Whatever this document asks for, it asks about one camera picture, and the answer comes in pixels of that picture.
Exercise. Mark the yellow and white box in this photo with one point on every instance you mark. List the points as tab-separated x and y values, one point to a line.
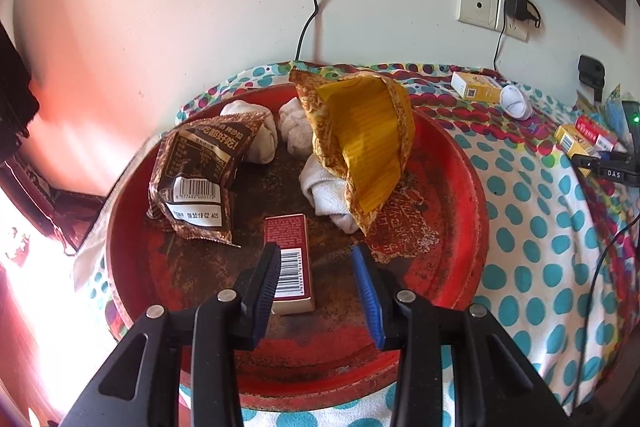
480	88

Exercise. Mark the yellow snack packet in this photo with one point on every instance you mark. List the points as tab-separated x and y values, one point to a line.
365	132

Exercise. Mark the dark red small box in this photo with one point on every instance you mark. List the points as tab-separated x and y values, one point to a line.
290	232

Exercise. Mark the polka dot blanket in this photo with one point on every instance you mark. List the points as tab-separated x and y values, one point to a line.
530	217

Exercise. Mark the brown snack packet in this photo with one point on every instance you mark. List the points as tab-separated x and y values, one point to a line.
200	167

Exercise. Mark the round red metal tray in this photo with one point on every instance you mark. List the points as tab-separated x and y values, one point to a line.
270	187

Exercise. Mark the white power socket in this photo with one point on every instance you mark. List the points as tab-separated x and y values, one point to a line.
515	32

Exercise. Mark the dark wooden furniture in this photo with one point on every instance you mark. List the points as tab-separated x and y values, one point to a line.
60	212

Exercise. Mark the clear plastic bag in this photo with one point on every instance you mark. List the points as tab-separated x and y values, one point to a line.
614	107

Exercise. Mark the small yellow box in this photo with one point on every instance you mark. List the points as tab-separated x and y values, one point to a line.
572	139

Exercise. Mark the dark cloth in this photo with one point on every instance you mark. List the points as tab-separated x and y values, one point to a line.
15	107

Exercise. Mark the red medicine box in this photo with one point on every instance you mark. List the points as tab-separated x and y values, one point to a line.
592	127

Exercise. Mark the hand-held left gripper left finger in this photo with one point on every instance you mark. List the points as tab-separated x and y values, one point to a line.
267	292

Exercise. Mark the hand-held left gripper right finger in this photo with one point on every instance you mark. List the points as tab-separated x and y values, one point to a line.
367	297

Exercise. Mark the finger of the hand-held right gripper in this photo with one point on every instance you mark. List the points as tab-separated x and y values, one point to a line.
587	164

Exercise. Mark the white coaxial outlet plate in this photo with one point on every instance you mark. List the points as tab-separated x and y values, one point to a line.
477	4

